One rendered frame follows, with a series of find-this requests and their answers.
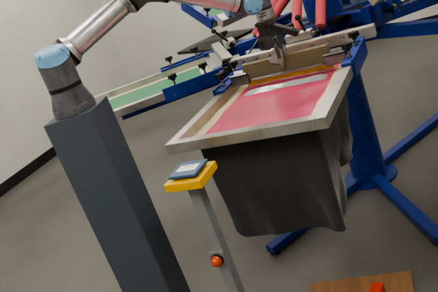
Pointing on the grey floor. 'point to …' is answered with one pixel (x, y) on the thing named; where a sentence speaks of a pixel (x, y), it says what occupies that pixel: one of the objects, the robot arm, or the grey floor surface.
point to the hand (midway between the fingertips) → (285, 64)
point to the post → (209, 221)
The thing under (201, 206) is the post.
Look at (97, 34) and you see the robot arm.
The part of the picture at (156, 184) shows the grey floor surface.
